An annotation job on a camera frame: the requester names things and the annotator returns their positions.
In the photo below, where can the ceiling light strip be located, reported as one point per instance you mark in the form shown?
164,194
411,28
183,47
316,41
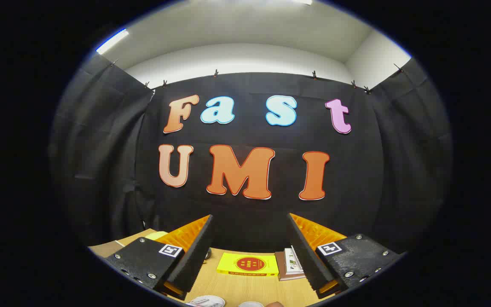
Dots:
112,41
303,1

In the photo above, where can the brown book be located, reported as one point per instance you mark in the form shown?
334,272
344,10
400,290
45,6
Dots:
280,273

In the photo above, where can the row of black cloth clips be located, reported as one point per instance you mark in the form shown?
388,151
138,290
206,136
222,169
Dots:
215,73

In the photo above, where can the white canvas shoe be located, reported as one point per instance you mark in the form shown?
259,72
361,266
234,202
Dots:
207,302
250,304

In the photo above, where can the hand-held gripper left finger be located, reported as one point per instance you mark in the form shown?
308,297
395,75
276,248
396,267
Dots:
194,256

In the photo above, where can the yellow book with red label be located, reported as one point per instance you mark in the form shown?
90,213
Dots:
247,264

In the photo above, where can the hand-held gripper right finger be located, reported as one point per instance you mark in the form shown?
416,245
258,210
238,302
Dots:
305,256

